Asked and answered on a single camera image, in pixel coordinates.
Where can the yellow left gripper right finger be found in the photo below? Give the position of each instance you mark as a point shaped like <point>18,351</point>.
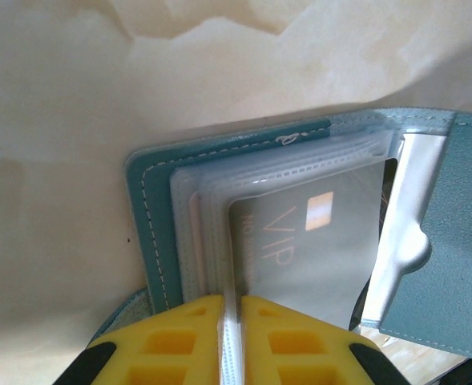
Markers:
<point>299,349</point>

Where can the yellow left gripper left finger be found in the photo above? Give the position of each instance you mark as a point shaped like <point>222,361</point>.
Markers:
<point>171,345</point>

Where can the black VIP card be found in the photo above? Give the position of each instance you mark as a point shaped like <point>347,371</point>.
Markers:
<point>319,260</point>

